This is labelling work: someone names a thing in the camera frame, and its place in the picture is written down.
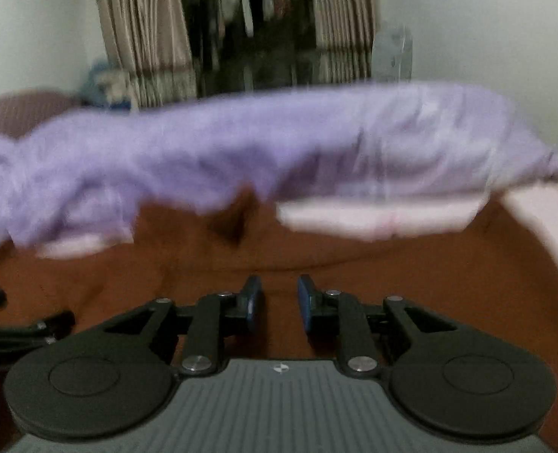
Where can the pile of clothes in corner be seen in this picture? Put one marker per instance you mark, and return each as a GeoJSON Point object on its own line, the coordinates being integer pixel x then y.
{"type": "Point", "coordinates": [92, 82]}

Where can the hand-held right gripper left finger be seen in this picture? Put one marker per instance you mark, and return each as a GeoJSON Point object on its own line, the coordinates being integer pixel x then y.
{"type": "Point", "coordinates": [253, 302]}

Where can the purple duvet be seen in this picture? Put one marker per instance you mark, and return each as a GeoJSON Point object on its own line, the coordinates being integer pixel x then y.
{"type": "Point", "coordinates": [260, 146]}

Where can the standing fan in plastic cover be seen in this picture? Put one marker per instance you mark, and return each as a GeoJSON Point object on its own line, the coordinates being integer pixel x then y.
{"type": "Point", "coordinates": [392, 54]}

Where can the brown jacket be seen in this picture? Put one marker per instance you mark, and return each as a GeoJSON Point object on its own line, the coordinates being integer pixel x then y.
{"type": "Point", "coordinates": [449, 273]}

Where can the bed with pink sheet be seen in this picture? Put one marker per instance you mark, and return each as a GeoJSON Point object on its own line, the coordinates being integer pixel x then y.
{"type": "Point", "coordinates": [543, 217]}

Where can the row of hanging clothes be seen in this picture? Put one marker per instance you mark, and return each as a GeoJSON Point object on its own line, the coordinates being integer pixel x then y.
{"type": "Point", "coordinates": [250, 23]}

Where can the maroon pillow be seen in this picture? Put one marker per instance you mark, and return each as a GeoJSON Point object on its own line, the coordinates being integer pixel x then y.
{"type": "Point", "coordinates": [19, 108]}

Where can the white crumpled cloth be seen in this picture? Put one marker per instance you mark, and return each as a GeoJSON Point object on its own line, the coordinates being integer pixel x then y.
{"type": "Point", "coordinates": [116, 85]}

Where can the beige striped curtain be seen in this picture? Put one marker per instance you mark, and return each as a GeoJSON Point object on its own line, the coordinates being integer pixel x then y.
{"type": "Point", "coordinates": [142, 33]}
{"type": "Point", "coordinates": [342, 23]}

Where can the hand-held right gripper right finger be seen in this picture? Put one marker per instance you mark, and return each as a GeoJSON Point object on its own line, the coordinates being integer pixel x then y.
{"type": "Point", "coordinates": [306, 302]}

